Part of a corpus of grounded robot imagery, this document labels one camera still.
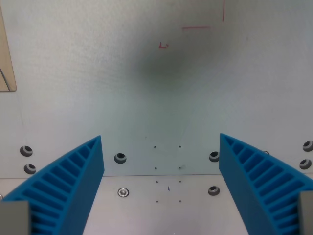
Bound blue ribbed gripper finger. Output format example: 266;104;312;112
218;133;313;235
0;135;105;235

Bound light wooden board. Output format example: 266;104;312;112
0;4;17;93

